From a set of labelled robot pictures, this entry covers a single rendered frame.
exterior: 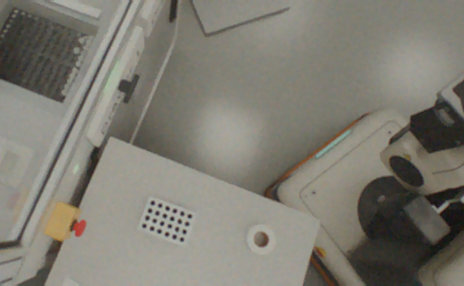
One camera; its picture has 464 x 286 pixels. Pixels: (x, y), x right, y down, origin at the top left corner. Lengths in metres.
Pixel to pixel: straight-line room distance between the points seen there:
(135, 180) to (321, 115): 1.18
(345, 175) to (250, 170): 0.41
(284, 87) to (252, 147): 0.34
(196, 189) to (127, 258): 0.24
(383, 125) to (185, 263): 1.06
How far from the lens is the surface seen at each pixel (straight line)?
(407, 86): 2.25
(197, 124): 1.86
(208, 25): 2.00
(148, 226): 1.00
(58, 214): 0.91
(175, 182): 1.04
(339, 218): 1.66
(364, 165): 1.73
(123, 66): 0.94
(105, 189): 1.05
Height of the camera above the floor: 1.80
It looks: 75 degrees down
